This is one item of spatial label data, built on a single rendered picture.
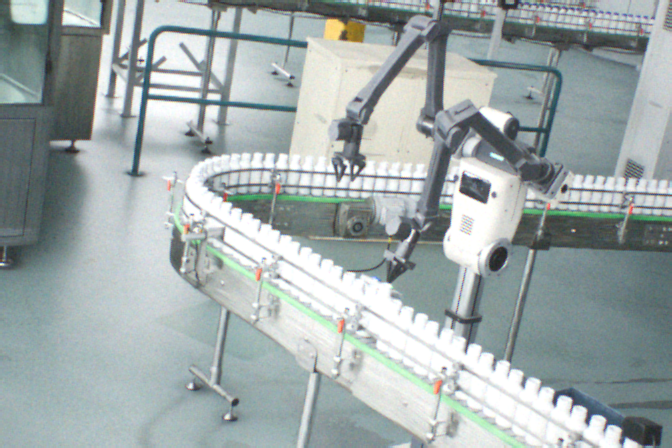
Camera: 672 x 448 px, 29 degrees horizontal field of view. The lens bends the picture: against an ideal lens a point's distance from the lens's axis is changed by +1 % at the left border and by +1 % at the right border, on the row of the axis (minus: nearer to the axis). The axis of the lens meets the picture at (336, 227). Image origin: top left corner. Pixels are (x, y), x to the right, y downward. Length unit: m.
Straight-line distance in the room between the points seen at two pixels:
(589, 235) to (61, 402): 2.57
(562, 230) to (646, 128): 3.89
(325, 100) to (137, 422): 3.16
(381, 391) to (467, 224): 0.81
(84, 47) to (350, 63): 2.04
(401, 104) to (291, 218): 2.75
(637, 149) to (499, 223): 5.60
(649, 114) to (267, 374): 4.69
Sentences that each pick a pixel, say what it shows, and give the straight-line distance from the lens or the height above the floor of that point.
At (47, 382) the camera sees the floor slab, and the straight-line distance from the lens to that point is 5.91.
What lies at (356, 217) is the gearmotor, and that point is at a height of 0.96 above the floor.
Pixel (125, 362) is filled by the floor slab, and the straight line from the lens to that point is 6.17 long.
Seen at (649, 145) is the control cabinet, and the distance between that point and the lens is 10.02.
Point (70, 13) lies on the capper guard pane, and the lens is 9.05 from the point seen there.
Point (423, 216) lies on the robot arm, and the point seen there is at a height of 1.38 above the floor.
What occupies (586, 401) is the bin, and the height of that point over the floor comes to 0.93.
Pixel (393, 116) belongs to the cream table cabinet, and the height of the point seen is 0.85.
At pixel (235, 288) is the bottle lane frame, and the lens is 4.67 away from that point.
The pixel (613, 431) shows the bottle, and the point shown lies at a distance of 3.58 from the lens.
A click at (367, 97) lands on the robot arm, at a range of 4.39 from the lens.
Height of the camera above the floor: 2.57
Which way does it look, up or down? 17 degrees down
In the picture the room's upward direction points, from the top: 11 degrees clockwise
